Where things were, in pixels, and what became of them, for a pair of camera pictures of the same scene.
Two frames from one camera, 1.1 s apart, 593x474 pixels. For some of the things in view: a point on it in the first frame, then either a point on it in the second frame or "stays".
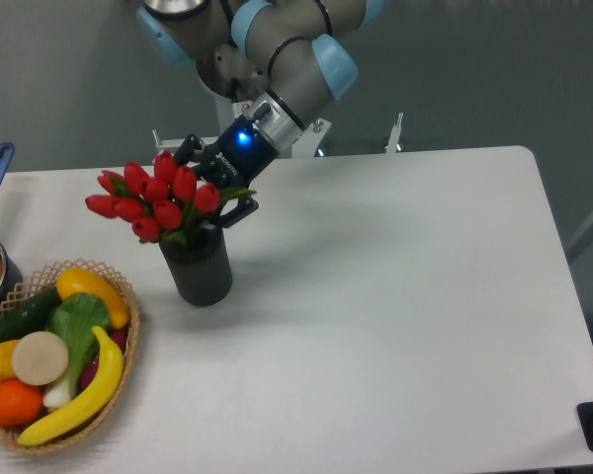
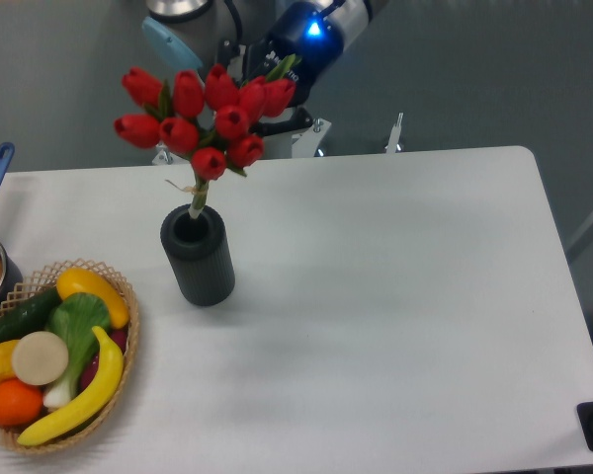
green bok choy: [78, 319] stays
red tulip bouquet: [160, 204] -> [210, 118]
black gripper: [238, 155] -> [304, 47]
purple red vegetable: [120, 338] stays
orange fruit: [15, 403] stays
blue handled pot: [1, 272] stays
